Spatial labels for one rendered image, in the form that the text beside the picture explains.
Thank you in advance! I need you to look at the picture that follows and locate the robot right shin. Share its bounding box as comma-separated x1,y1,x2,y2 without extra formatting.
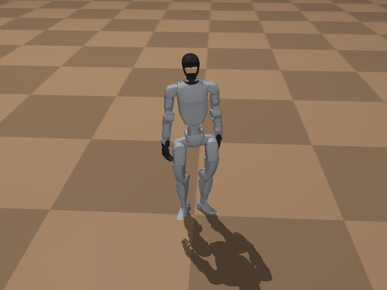
176,181,189,209

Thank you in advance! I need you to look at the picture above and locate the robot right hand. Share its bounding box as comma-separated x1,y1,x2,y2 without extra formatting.
161,140,173,161

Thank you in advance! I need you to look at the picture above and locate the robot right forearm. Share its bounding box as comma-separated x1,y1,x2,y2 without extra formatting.
161,113,172,145

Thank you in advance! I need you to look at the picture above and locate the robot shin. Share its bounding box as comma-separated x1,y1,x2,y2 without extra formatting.
176,181,189,209
198,177,213,205

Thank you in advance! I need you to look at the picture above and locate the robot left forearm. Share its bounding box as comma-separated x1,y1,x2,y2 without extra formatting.
212,109,223,137

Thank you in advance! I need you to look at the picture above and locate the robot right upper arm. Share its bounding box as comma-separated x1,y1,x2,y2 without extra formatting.
164,84,177,122

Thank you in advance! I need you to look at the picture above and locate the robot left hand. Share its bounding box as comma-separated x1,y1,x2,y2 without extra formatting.
216,134,223,148

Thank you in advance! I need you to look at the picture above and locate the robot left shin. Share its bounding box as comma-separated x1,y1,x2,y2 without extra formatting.
198,177,213,205

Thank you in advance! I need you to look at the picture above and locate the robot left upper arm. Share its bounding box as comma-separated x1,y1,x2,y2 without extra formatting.
206,81,221,118

